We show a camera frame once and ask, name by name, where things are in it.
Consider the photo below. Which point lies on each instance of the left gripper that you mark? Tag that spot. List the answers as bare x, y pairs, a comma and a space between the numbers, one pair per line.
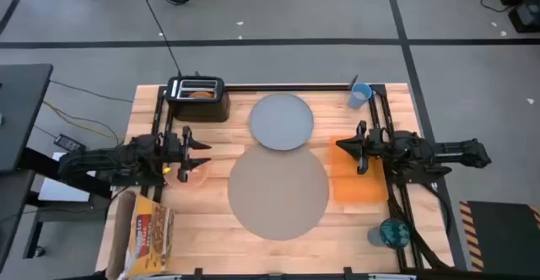
173, 153

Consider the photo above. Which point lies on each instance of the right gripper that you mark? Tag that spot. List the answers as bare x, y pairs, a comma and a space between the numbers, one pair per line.
375, 147

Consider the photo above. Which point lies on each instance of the translucent pink bowl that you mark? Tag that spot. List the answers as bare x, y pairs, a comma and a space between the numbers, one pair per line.
198, 179

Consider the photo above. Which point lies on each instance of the toasted bagel half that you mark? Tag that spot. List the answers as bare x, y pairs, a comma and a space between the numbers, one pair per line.
201, 95

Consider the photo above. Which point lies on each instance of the grey round plate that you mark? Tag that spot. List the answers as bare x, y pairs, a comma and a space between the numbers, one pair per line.
281, 122

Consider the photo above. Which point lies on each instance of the raisin bran cereal box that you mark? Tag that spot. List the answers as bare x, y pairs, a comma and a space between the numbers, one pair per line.
147, 238

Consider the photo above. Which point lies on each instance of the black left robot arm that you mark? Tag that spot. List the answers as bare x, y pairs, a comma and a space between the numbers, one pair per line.
126, 157

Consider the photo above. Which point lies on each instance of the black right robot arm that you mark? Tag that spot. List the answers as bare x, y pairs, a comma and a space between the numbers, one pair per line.
455, 151

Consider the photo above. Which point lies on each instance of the black two-slot toaster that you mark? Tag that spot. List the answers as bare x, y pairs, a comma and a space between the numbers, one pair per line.
202, 111

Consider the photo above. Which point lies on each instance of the light blue plastic cup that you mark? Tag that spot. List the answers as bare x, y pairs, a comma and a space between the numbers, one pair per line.
359, 96

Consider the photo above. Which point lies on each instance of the round taupe placemat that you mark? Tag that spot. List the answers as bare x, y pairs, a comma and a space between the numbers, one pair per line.
278, 195

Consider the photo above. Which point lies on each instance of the dark teal drinking glass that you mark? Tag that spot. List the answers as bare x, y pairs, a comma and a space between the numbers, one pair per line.
394, 233

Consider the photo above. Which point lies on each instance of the black power adapter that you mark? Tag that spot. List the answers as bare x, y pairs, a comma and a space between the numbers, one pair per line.
69, 143

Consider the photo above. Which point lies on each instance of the white paper sheet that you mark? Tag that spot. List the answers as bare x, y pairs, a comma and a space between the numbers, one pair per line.
63, 191

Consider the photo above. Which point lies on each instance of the black hazard-striped floor mat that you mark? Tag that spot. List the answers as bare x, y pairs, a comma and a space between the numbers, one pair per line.
502, 238

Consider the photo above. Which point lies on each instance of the black side desk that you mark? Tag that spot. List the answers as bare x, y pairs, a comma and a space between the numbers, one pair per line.
21, 111

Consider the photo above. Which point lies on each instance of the black frame bracket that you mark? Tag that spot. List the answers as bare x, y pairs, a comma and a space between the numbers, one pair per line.
353, 82

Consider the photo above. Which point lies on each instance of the black aluminium table frame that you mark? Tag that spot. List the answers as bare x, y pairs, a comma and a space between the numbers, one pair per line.
295, 87

